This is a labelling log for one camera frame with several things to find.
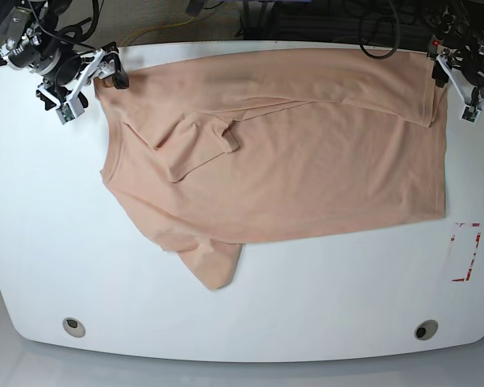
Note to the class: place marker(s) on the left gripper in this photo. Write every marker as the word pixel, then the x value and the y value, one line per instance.
pixel 466 54

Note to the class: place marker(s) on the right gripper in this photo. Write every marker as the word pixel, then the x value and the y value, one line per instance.
pixel 47 51

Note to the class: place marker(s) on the peach T-shirt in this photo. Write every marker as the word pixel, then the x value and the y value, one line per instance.
pixel 207 155

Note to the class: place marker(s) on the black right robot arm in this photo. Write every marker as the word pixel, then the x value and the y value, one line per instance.
pixel 39 10

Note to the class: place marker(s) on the white power strip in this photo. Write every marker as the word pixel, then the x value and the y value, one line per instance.
pixel 435 45

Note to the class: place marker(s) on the red tape rectangle marker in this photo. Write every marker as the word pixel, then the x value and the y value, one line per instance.
pixel 463 250

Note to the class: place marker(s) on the left table grommet hole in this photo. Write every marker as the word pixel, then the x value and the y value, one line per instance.
pixel 74 328

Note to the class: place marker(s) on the table grommet hole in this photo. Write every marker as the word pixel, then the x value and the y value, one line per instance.
pixel 74 328
pixel 426 330

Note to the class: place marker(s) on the right table grommet hole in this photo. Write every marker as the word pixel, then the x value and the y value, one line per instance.
pixel 426 330

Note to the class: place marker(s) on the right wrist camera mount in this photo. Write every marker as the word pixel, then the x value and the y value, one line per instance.
pixel 80 84

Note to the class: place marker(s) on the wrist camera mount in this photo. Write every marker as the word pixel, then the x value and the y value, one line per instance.
pixel 80 84
pixel 472 97

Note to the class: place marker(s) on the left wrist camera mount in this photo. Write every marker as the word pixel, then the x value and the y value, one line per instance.
pixel 472 97

